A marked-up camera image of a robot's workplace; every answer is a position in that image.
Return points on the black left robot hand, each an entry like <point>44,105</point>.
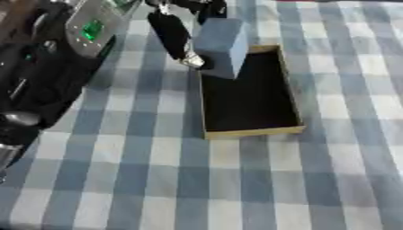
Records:
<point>169,33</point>

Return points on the blue-grey rectangular block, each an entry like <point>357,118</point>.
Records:
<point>220,45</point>

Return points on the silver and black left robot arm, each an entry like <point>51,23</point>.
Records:
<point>50,75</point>

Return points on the tan cardboard box, black inside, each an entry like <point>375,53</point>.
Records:
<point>246,99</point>

